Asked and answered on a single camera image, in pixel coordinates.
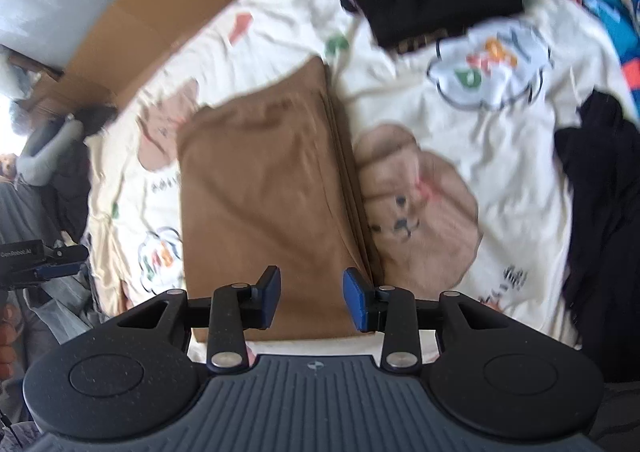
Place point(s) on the black garment pile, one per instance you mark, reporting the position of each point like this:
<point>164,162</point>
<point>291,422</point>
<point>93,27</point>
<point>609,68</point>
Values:
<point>75,192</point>

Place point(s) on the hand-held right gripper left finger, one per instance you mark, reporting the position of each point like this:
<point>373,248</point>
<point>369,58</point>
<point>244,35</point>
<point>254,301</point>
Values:
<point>270,297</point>

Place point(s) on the person's left hand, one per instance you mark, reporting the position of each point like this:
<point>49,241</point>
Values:
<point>9,337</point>

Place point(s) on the brown printed t-shirt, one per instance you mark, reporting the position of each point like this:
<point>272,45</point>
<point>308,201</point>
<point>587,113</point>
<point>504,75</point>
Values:
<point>260,182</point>

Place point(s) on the light blue jeans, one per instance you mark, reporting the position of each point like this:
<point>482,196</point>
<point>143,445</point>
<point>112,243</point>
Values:
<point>65,302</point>

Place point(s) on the black crumpled garment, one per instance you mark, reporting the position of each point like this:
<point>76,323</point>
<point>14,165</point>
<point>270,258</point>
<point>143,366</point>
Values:
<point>610,232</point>

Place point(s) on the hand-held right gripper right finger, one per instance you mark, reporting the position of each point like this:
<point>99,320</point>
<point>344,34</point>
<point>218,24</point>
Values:
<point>355,302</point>

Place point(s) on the cream cartoon printed bedsheet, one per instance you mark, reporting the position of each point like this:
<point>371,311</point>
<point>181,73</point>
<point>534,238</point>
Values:
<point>515,157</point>

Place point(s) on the brown cardboard sheet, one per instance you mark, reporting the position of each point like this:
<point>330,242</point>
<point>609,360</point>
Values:
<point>150,7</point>

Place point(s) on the leopard print cloth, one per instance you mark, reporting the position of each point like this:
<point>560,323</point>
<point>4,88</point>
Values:
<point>422,42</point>

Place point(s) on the grey garment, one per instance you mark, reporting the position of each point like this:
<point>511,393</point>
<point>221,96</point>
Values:
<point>27,214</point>

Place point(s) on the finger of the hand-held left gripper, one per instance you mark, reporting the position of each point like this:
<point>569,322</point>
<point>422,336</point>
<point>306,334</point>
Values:
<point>65,253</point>
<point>55,272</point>

